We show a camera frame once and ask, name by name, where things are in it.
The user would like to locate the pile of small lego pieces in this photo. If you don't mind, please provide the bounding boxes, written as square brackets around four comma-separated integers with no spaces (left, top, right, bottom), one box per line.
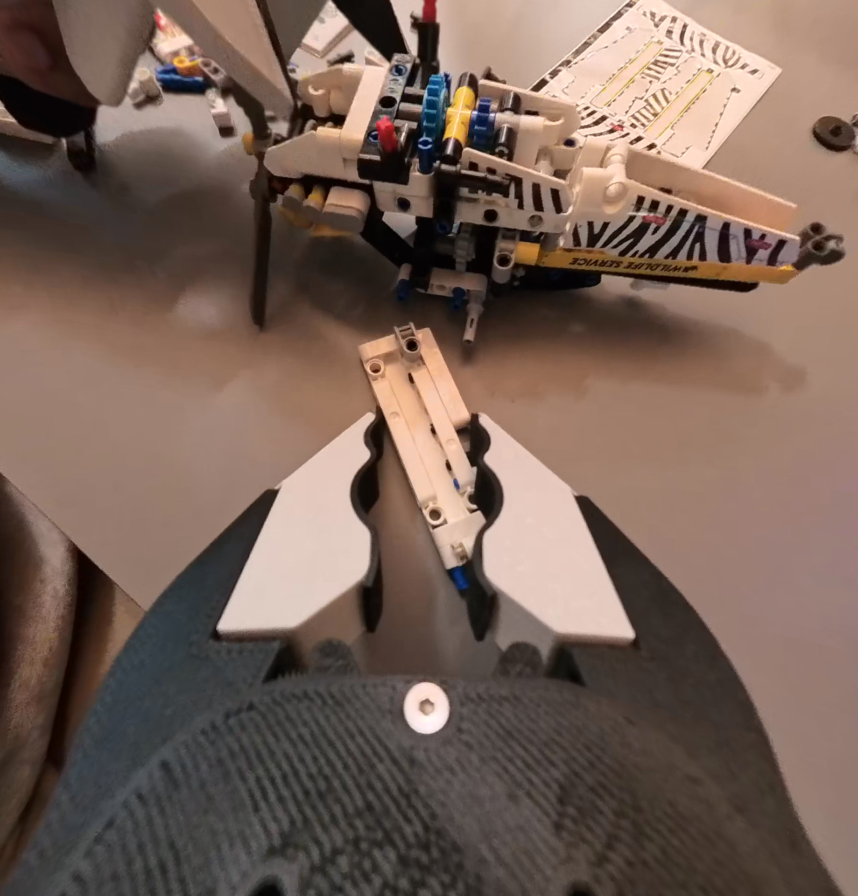
[127,6,237,137]

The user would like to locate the zebra-striped lego aeroplane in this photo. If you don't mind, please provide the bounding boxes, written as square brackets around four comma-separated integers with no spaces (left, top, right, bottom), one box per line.
[243,0,848,346]

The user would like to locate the white lego wing assembly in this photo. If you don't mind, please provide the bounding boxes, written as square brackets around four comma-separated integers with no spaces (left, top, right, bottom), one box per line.
[357,321,498,597]

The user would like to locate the black grey lego subassembly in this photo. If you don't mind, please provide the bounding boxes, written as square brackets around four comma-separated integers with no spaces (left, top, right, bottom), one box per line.
[812,107,858,153]

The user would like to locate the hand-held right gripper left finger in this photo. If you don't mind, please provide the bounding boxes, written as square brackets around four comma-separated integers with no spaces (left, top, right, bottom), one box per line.
[217,412,386,641]

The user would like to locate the long white lego beam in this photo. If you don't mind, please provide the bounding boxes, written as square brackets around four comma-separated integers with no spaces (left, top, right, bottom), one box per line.
[0,100,60,146]

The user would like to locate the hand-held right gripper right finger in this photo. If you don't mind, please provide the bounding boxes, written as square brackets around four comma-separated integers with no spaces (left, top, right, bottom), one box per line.
[469,413,636,644]

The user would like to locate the person's left hand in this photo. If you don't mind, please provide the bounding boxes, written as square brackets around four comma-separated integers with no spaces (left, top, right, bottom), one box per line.
[0,0,55,74]

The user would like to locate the zebra-striped sticker sheet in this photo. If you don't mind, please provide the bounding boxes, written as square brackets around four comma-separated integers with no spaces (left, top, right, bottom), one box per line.
[529,0,784,168]

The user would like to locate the lego instruction booklet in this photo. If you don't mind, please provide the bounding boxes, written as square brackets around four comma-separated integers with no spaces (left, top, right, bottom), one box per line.
[299,13,354,59]

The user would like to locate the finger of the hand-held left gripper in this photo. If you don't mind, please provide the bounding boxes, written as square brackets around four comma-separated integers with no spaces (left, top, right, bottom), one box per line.
[86,0,297,107]
[329,0,412,63]

